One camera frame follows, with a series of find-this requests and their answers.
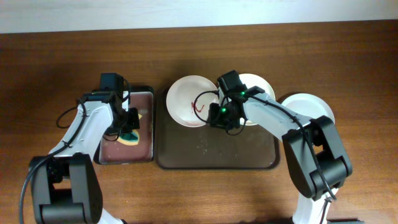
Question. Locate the green and yellow sponge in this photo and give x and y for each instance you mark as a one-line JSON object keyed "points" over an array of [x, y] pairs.
{"points": [[129, 139]]}

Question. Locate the white plate with faint stains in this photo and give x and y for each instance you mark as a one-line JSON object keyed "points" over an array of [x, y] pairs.
{"points": [[258, 82]]}

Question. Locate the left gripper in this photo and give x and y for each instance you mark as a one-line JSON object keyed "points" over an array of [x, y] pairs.
{"points": [[134, 124]]}

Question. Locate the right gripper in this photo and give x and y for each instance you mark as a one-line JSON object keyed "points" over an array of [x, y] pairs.
{"points": [[214, 117]]}

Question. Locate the large brown serving tray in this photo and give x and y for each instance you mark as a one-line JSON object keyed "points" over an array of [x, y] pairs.
{"points": [[180, 147]]}

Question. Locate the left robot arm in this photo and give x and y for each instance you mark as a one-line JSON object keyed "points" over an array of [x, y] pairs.
{"points": [[64, 185]]}

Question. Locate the metal pan with reddish water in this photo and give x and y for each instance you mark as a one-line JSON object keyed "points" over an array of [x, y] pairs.
{"points": [[133, 149]]}

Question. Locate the pale grey plate red streaks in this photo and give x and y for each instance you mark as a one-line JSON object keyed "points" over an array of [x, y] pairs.
{"points": [[308, 105]]}

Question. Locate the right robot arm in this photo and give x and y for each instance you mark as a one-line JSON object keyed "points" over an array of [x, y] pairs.
{"points": [[317, 160]]}

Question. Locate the white plate with red squiggle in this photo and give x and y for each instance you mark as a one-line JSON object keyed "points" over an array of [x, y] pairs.
{"points": [[181, 97]]}

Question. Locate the small black tray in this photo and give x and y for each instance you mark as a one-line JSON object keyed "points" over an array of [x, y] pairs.
{"points": [[152, 88]]}

